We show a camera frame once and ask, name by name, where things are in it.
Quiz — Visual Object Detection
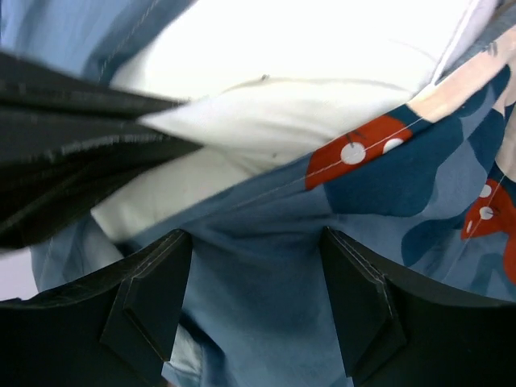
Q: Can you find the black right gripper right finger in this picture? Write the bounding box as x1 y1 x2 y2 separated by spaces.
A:
320 229 515 386

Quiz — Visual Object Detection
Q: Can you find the white pillow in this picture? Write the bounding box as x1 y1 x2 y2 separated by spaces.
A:
90 0 503 247

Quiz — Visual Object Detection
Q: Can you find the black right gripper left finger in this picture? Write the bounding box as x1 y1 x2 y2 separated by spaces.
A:
1 231 192 386

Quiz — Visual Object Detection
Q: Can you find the blue cartoon pillowcase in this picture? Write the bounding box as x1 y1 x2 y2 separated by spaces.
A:
1 1 515 386

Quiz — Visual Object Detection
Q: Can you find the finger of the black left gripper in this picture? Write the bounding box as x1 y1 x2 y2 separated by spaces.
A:
1 53 198 251

